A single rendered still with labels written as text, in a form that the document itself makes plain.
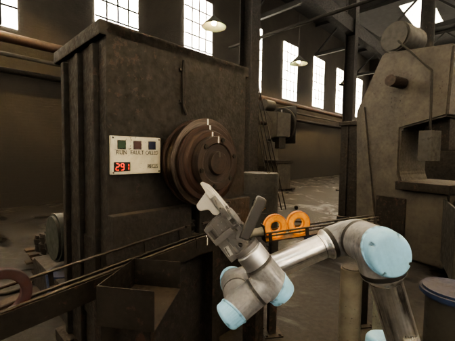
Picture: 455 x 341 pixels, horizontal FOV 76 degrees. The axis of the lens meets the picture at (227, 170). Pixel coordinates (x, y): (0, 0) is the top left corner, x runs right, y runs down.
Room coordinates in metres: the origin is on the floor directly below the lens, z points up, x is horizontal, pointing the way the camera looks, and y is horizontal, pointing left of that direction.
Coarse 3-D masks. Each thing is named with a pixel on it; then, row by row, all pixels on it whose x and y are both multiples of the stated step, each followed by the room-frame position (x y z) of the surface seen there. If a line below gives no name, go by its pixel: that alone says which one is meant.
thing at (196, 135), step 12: (192, 132) 1.48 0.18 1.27; (204, 132) 1.52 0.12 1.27; (216, 132) 1.57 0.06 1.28; (192, 144) 1.46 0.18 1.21; (180, 156) 1.43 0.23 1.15; (180, 168) 1.43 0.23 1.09; (180, 180) 1.45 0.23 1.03; (192, 180) 1.46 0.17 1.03; (192, 192) 1.48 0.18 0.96; (204, 192) 1.52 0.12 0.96
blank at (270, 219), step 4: (268, 216) 1.84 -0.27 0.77; (272, 216) 1.82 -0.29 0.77; (276, 216) 1.83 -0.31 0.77; (280, 216) 1.83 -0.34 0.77; (264, 220) 1.84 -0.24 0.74; (268, 220) 1.82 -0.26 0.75; (272, 220) 1.82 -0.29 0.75; (276, 220) 1.83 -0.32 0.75; (280, 220) 1.83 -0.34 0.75; (284, 220) 1.84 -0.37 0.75; (264, 224) 1.82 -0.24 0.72; (268, 224) 1.82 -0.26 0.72; (280, 224) 1.83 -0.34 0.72; (284, 224) 1.84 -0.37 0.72; (268, 228) 1.82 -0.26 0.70; (280, 228) 1.84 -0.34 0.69; (284, 228) 1.84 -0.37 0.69; (280, 232) 1.83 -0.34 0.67; (284, 232) 1.84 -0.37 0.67; (276, 236) 1.83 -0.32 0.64; (280, 236) 1.83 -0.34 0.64
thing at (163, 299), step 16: (128, 272) 1.15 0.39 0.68; (144, 272) 1.19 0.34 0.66; (160, 272) 1.18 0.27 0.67; (176, 272) 1.17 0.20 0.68; (96, 288) 0.95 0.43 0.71; (112, 288) 0.94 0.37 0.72; (128, 288) 0.93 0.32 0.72; (144, 288) 1.17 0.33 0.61; (160, 288) 1.17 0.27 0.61; (176, 288) 1.17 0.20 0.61; (96, 304) 0.95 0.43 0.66; (112, 304) 0.94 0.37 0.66; (128, 304) 0.93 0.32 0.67; (144, 304) 0.92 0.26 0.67; (160, 304) 1.06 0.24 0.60; (112, 320) 0.94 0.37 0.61; (128, 320) 0.93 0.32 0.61; (144, 320) 0.92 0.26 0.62; (160, 320) 0.97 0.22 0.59; (144, 336) 1.05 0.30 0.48
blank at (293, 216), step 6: (288, 216) 1.86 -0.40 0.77; (294, 216) 1.85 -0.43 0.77; (300, 216) 1.86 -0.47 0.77; (306, 216) 1.87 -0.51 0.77; (288, 222) 1.84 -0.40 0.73; (294, 222) 1.85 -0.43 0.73; (306, 222) 1.87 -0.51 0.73; (288, 228) 1.84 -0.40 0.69; (294, 228) 1.85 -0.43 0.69; (294, 234) 1.85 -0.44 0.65; (300, 234) 1.86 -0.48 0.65
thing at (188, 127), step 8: (200, 120) 1.54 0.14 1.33; (184, 128) 1.47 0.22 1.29; (192, 128) 1.50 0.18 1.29; (224, 128) 1.67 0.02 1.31; (176, 136) 1.47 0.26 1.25; (184, 136) 1.47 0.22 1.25; (176, 144) 1.43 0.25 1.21; (232, 144) 1.72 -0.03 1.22; (168, 152) 1.45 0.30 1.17; (176, 152) 1.43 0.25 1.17; (168, 160) 1.44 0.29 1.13; (176, 160) 1.43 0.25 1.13; (168, 168) 1.45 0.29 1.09; (176, 168) 1.43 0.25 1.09; (168, 176) 1.46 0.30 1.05; (176, 176) 1.43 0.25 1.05; (176, 184) 1.43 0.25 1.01; (176, 192) 1.50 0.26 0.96; (184, 192) 1.47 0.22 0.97; (224, 192) 1.67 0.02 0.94; (192, 200) 1.51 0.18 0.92
